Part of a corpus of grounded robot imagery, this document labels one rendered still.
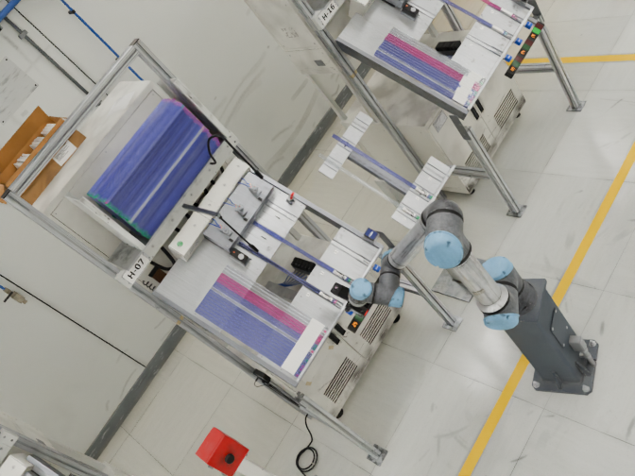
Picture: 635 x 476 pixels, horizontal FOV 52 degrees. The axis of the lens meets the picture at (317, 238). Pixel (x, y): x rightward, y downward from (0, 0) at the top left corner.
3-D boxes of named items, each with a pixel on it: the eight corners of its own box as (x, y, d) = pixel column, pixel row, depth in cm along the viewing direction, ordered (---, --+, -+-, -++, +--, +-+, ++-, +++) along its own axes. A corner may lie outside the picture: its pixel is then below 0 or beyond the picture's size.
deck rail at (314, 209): (383, 249, 283) (384, 246, 278) (380, 253, 283) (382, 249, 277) (248, 169, 294) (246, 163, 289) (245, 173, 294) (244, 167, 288)
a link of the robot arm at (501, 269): (523, 268, 238) (508, 247, 230) (523, 299, 230) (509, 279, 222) (491, 275, 245) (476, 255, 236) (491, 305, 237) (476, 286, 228)
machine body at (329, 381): (408, 312, 345) (347, 246, 308) (339, 428, 326) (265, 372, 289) (329, 284, 394) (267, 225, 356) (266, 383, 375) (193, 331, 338)
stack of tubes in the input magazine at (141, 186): (222, 142, 271) (178, 97, 255) (148, 240, 257) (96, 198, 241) (207, 141, 280) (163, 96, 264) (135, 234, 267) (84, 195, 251)
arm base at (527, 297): (540, 281, 242) (530, 267, 236) (533, 317, 235) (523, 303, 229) (502, 282, 252) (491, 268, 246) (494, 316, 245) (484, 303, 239)
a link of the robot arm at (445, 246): (523, 295, 231) (453, 203, 199) (524, 331, 222) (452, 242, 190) (491, 302, 237) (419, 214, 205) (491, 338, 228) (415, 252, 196)
